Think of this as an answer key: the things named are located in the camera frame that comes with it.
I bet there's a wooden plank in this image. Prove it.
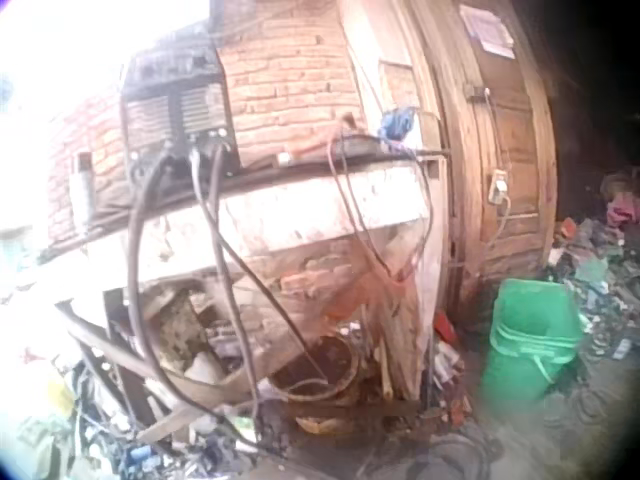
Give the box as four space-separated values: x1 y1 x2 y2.
135 399 211 445

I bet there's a heap of scrap clutter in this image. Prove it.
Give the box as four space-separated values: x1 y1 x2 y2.
14 284 281 480

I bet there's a white wall socket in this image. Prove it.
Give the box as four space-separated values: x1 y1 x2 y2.
487 169 510 206

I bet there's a white spray bottle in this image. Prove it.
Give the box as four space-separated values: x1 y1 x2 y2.
68 150 96 226

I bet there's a thick black welding cable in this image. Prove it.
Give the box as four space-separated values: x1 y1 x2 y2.
126 147 261 446

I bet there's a black welding machine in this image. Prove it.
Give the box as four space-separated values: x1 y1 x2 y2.
120 30 242 182

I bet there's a wooden door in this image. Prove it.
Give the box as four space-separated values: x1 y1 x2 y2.
419 0 560 306

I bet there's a pink cloth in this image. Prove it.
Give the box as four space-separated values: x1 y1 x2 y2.
605 191 640 227

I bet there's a concrete shelf slab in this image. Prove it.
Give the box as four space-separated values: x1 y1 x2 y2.
39 149 446 311

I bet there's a white paper notice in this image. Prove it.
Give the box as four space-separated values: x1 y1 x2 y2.
458 4 516 60

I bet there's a heap of rubbish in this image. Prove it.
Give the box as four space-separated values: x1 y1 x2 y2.
544 169 640 361

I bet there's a blue cloth bundle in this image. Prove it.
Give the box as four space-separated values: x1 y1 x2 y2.
377 106 417 143

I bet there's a green plastic bucket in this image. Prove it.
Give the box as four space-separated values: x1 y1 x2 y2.
480 277 585 401

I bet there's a rusty round metal basin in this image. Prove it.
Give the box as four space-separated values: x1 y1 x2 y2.
269 333 362 403

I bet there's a thin red wire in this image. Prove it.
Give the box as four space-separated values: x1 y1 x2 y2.
325 130 436 286

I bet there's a thin black welding cable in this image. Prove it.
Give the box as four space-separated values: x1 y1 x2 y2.
188 143 331 386

